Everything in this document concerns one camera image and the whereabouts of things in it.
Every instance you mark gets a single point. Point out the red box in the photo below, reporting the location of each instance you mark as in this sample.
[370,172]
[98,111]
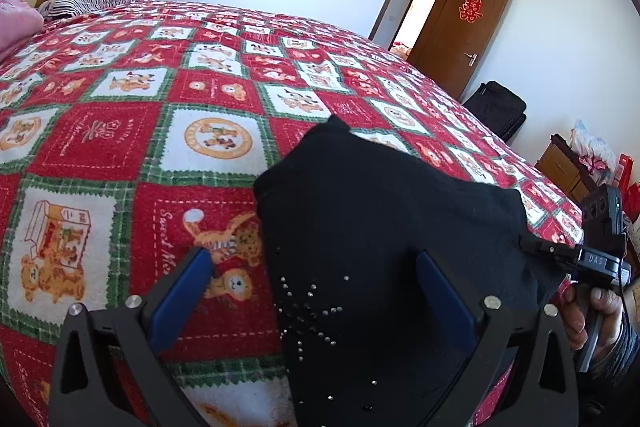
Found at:
[624,169]

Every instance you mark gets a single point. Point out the striped pillow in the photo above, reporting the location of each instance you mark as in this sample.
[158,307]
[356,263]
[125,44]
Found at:
[90,1]

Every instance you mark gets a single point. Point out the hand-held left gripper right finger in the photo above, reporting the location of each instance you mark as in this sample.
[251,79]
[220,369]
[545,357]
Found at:
[447,302]

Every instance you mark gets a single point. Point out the red printed bear blanket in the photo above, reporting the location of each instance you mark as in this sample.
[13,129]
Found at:
[150,132]

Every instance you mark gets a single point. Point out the black suitcase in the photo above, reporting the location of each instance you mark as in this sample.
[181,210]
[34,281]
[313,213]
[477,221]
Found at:
[495,107]

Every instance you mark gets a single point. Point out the floral white bag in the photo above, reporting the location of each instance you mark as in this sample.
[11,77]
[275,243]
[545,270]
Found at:
[595,147]

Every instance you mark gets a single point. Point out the red paper door decoration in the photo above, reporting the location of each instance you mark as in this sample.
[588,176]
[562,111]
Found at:
[470,9]

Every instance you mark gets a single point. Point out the brown wooden cabinet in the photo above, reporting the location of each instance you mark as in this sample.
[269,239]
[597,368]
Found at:
[562,167]

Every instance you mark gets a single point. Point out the brown wooden door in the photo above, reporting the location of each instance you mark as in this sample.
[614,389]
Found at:
[450,47]

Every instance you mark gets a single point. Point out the person's right hand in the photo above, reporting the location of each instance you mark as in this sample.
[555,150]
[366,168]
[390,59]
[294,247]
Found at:
[610,317]

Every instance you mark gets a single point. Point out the pink folded blanket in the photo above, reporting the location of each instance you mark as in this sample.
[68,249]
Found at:
[17,27]

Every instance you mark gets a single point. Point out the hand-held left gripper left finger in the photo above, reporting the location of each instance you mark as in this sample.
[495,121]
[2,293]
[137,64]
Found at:
[181,294]

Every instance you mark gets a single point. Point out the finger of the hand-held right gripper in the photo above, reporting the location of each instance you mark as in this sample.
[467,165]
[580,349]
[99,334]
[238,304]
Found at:
[547,249]

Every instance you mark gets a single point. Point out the black pants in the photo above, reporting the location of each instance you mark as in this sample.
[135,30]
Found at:
[375,207]

